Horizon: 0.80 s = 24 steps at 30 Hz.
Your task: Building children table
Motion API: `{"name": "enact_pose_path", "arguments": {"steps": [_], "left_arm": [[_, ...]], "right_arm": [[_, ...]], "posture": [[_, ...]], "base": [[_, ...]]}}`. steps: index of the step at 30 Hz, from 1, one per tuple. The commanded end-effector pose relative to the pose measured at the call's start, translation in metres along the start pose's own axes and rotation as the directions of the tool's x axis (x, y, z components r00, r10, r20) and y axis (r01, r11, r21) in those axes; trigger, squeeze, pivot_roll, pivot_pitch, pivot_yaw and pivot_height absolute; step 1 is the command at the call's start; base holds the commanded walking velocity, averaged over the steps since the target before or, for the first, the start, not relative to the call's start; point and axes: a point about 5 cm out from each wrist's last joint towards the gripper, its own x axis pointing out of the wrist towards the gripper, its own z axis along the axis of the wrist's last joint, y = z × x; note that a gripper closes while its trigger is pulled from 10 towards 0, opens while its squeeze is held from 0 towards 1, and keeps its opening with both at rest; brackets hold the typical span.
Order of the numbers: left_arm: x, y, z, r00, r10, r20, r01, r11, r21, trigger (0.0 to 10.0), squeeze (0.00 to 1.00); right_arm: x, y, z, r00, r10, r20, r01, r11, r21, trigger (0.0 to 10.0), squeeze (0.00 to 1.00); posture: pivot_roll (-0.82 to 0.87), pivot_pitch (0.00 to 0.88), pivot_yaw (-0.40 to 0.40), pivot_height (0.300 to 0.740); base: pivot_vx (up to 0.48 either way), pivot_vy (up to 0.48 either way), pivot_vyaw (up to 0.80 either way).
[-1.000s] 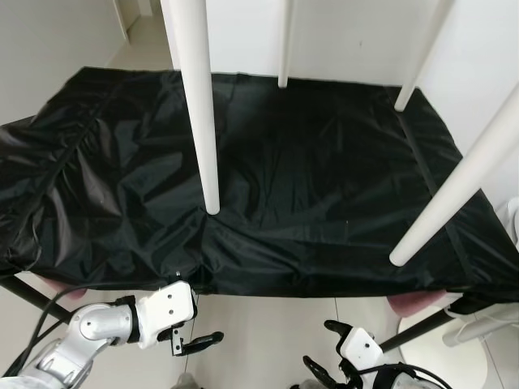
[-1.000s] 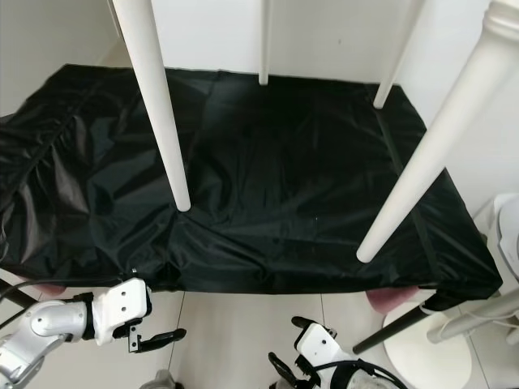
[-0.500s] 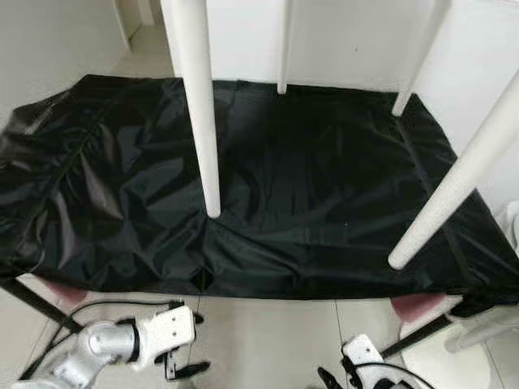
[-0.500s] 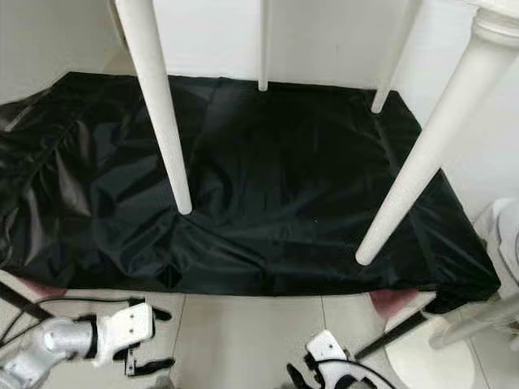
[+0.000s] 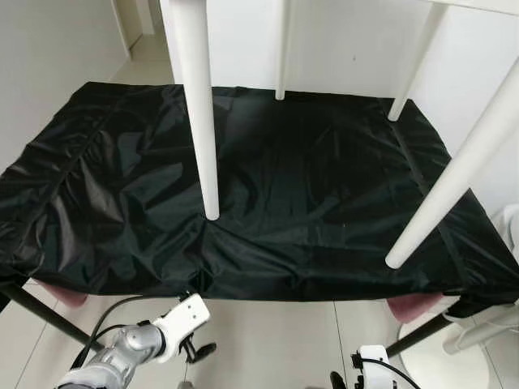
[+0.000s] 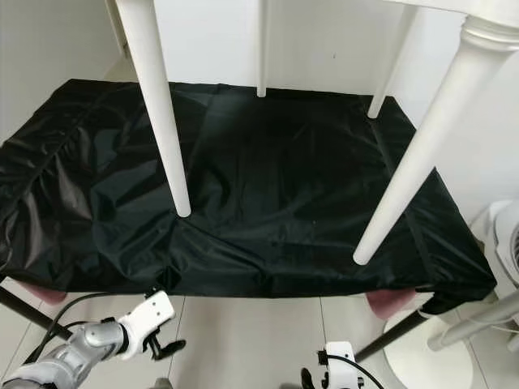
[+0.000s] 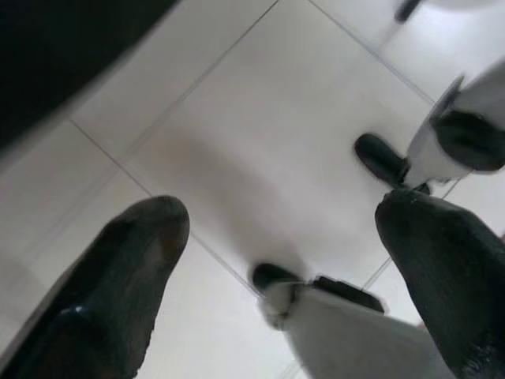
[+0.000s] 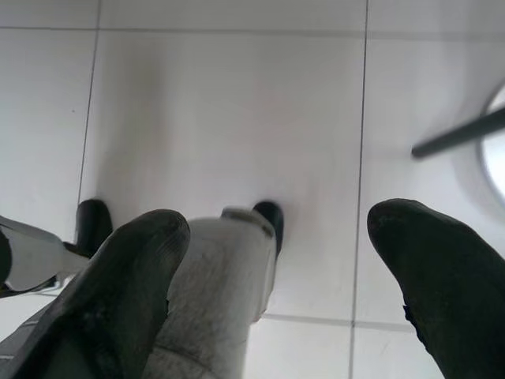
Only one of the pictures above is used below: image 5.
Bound white plastic table leg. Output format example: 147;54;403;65
387;0;449;123
273;0;292;101
165;0;222;222
384;59;519;271

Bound black cloth cover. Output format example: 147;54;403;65
0;80;519;319

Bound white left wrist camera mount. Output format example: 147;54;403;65
152;293;212;362

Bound black metal frame bar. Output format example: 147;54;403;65
384;311;456;358
0;282;107;354

